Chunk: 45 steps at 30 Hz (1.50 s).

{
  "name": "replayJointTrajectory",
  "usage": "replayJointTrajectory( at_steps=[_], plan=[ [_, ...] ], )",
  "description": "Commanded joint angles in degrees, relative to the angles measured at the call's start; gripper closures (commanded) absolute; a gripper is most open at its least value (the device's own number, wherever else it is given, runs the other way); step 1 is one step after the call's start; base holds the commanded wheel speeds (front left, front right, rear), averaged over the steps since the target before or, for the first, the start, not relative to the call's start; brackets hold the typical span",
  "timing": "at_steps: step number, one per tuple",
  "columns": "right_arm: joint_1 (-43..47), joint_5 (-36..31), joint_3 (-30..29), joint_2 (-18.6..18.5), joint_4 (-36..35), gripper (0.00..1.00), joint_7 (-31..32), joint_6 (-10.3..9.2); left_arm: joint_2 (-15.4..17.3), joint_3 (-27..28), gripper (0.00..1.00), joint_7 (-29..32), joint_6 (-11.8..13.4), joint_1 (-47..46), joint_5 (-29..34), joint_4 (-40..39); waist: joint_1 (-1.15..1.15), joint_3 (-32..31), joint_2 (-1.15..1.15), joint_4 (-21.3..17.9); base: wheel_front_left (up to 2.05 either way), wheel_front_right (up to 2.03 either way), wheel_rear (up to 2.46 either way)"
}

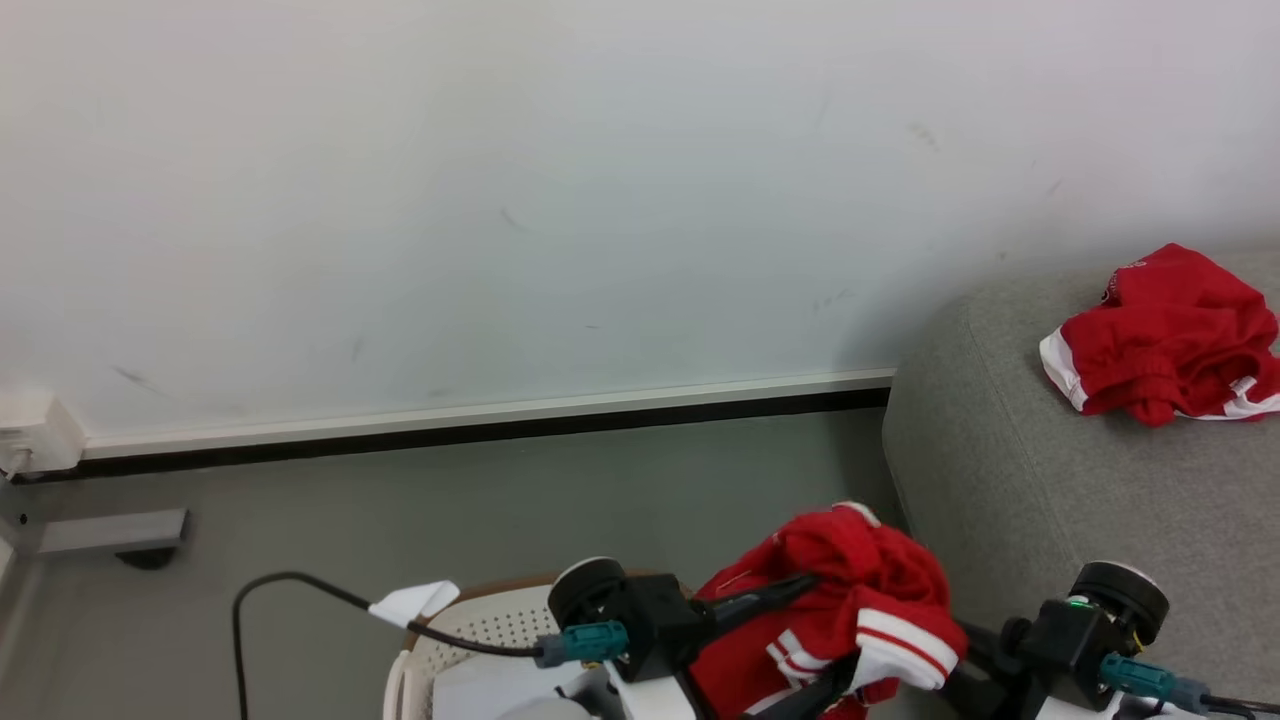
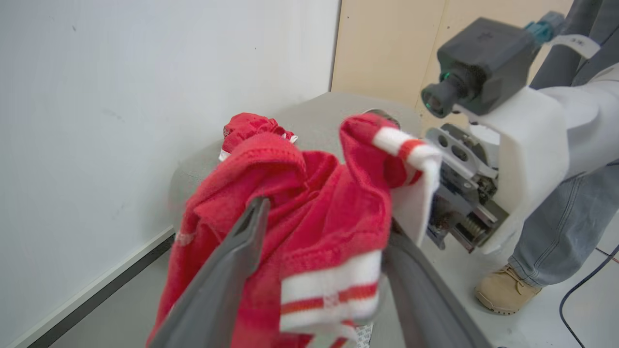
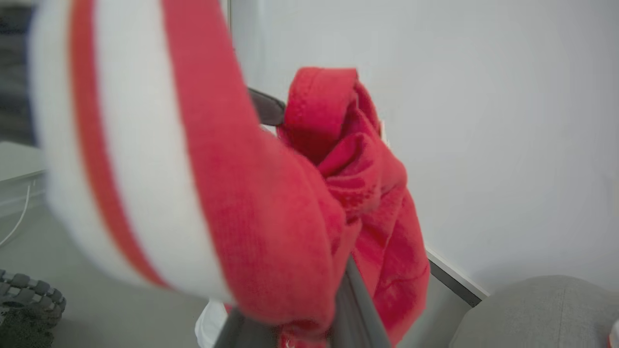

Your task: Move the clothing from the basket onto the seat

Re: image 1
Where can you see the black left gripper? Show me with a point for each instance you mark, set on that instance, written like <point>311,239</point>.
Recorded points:
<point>655,620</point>

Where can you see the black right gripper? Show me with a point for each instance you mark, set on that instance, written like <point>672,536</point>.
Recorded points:
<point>1080,625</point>

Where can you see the red jacket with white stripes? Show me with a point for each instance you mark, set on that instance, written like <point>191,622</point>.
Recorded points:
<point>850,590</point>

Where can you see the red shorts with white trim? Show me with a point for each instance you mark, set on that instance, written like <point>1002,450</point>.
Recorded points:
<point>1170,340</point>

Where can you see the white perforated laundry basket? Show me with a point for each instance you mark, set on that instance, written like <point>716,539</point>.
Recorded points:
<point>480,625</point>

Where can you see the grey fabric sofa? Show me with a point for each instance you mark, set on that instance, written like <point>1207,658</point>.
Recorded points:
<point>1060,520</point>

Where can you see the white and black baseboard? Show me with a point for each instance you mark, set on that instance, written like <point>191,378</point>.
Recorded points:
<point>480,420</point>

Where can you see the grey metal floor bracket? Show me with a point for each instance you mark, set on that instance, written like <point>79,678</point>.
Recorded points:
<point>110,532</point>

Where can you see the white wall box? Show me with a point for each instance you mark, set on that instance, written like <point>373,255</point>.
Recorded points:
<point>35,435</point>

